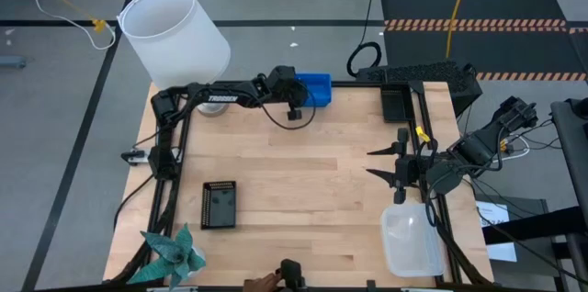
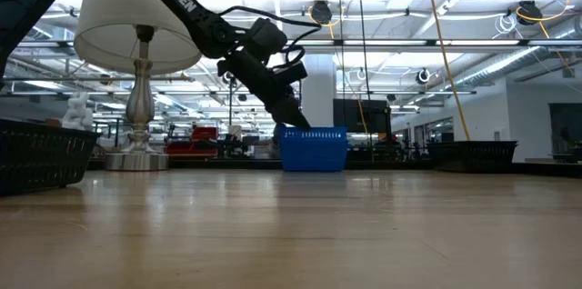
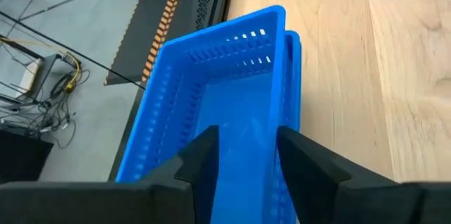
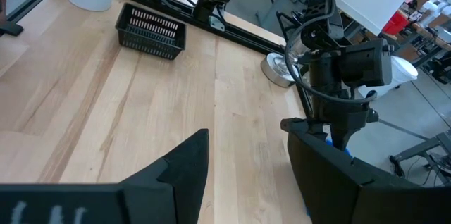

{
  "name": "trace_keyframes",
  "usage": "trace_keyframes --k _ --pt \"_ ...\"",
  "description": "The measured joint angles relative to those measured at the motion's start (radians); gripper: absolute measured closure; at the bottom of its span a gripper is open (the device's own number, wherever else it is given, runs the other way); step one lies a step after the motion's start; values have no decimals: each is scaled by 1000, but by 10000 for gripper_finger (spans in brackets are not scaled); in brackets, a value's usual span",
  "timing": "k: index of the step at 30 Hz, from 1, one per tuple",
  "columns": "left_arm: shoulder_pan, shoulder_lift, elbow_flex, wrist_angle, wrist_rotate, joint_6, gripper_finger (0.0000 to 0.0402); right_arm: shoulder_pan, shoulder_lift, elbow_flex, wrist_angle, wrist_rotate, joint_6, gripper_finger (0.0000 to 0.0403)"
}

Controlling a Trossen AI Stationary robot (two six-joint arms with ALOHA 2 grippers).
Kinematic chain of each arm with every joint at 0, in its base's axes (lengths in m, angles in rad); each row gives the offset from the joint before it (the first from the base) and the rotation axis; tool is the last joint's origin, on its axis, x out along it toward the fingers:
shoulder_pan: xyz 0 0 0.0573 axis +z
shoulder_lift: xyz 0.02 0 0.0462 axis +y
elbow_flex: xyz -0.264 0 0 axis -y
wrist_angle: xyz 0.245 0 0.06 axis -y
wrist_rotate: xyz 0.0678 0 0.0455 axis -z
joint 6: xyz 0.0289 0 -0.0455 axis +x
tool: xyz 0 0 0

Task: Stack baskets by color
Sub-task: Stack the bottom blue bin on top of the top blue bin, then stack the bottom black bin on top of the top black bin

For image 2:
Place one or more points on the red tool chest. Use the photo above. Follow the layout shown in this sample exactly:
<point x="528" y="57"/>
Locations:
<point x="204" y="133"/>

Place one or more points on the small round ceiling reel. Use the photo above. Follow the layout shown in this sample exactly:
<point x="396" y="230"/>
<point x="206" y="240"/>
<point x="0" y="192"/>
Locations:
<point x="423" y="75"/>

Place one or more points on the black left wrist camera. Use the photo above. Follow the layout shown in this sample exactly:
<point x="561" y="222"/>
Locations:
<point x="293" y="73"/>

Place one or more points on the black cabinet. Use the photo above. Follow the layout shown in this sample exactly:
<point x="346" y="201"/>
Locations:
<point x="377" y="116"/>

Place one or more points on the black slotted plastic basket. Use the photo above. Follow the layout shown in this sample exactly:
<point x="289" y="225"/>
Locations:
<point x="41" y="157"/>
<point x="470" y="159"/>

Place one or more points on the blue slotted plastic basket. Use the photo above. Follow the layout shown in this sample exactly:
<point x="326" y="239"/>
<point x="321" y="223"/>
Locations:
<point x="314" y="164"/>
<point x="314" y="141"/>

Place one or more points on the white shade silver table lamp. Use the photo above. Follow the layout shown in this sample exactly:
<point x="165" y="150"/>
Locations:
<point x="118" y="21"/>

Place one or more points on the white knobbly figure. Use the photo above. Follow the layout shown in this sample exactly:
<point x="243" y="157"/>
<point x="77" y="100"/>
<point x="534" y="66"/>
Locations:
<point x="77" y="114"/>

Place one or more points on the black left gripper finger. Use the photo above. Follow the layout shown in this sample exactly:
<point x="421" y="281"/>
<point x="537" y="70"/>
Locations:
<point x="300" y="114"/>
<point x="288" y="117"/>

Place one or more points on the white building column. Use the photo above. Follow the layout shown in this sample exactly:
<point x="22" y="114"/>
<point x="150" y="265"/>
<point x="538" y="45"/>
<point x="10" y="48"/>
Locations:
<point x="325" y="93"/>

